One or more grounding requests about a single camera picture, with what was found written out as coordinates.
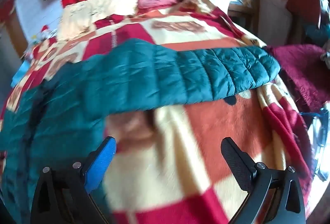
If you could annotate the clear plastic container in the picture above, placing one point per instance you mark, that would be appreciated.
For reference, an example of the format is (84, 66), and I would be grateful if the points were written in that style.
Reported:
(321, 141)

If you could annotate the maroon fleece blanket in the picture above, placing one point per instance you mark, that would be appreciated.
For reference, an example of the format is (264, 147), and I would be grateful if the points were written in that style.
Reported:
(304, 71)

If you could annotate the red and white plush toy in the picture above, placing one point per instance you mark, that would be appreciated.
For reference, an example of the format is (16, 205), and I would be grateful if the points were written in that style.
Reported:
(46, 31)

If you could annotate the teal puffer jacket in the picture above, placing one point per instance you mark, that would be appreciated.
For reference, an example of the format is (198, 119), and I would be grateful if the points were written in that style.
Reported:
(129, 79)

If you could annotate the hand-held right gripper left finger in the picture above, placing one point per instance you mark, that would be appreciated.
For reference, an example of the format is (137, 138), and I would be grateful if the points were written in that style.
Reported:
(103, 159)

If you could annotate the red and cream printed blanket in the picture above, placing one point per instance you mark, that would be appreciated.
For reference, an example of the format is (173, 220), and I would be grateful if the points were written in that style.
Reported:
(206, 136)

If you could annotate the light blue bag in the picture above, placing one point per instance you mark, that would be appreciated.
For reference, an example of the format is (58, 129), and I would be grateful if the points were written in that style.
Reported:
(20, 71)

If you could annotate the cream frilled pillow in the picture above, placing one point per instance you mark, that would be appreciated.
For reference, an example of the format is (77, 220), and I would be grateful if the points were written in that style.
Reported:
(98, 9)

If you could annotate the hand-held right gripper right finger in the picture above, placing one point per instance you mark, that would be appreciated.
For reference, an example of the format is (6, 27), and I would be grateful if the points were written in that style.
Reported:
(236, 162)

